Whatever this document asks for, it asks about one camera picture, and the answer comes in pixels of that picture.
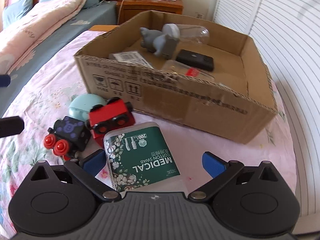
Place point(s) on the wooden nightstand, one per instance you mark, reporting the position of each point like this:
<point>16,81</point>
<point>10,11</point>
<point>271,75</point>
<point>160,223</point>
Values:
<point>128,9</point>

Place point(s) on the clear plastic card case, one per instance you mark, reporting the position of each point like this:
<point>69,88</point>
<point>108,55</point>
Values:
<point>132,57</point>

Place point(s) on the black power bank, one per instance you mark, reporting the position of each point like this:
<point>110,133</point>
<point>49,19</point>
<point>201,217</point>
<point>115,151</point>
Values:
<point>196,60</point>

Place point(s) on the medical cotton swab box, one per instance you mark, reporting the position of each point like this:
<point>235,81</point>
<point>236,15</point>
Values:
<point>139,159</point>

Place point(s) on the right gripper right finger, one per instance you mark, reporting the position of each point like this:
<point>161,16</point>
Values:
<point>222,173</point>

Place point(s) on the cardboard box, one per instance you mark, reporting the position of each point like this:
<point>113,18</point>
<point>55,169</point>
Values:
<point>237,106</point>

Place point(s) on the pink floral quilt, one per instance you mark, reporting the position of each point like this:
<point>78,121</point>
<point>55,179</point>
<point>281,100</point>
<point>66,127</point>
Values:
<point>20,38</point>

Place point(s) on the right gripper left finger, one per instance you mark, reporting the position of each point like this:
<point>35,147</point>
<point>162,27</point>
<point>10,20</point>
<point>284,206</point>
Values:
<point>84,172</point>

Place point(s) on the jar of gold pins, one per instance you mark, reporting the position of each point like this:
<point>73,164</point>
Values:
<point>175,67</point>

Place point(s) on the grey cat figurine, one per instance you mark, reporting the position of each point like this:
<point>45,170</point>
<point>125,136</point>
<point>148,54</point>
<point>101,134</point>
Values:
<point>159,43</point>

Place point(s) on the red toy train car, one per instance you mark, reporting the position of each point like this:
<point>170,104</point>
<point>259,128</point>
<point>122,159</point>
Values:
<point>114,115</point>

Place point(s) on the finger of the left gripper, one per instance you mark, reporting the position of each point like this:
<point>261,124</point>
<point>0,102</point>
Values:
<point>11,126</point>
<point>5,80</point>

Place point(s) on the blue bed sheet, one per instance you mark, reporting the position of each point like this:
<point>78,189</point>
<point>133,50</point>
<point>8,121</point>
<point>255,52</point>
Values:
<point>103,14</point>

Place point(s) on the clear plastic bottle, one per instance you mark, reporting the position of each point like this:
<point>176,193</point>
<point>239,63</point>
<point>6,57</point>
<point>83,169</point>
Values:
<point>187,33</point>

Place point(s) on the black toy train car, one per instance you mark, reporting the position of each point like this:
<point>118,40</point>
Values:
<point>68,136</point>

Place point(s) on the white louvered closet door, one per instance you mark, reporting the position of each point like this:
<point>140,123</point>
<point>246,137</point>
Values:
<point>286,32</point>

